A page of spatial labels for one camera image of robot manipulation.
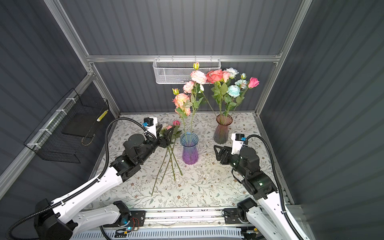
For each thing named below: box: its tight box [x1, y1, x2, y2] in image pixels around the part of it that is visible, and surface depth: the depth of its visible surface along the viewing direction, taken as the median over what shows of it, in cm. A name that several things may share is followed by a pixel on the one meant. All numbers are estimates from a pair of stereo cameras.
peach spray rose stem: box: [172, 62, 207, 142], surface depth 73 cm
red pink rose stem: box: [206, 69, 224, 121], surface depth 80 cm
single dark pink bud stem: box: [230, 77, 260, 119], surface depth 78 cm
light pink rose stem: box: [222, 70, 231, 83], surface depth 80 cm
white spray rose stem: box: [223, 73, 248, 121], surface depth 82 cm
